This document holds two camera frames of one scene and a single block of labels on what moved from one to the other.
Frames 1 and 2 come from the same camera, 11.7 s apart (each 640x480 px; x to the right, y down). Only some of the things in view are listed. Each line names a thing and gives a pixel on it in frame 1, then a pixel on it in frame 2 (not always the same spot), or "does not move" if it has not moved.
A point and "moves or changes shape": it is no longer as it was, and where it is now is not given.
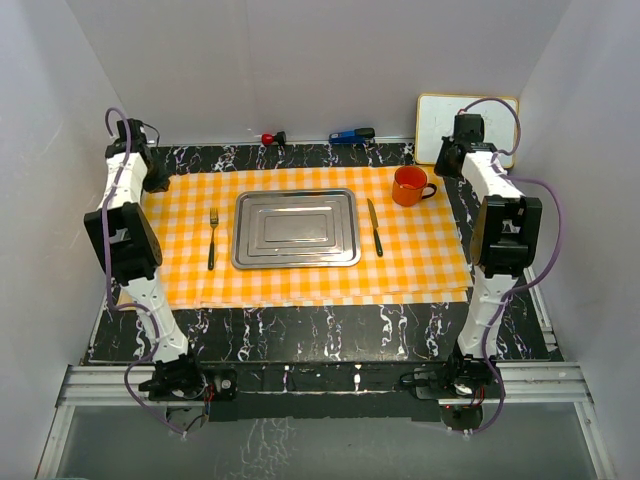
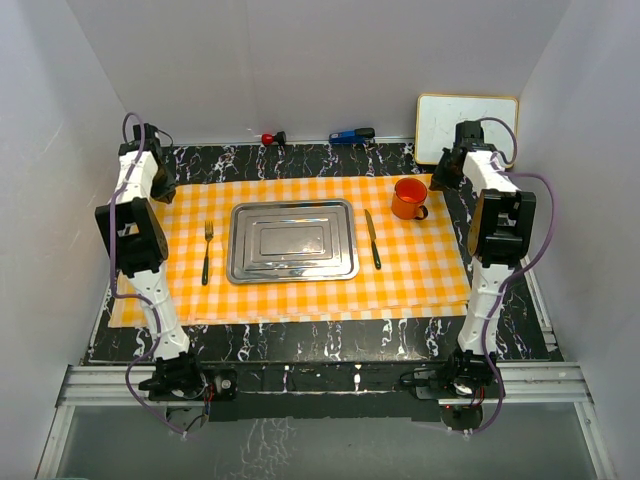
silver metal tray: [295, 228] moves or changes shape
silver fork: [213, 218] to [208, 233]
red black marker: [269, 138] does not move
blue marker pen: [354, 136] does not move
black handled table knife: [375, 227] to [373, 237]
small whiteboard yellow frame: [435, 118] does not move
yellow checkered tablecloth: [408, 254] moves or changes shape
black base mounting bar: [324, 391] does not move
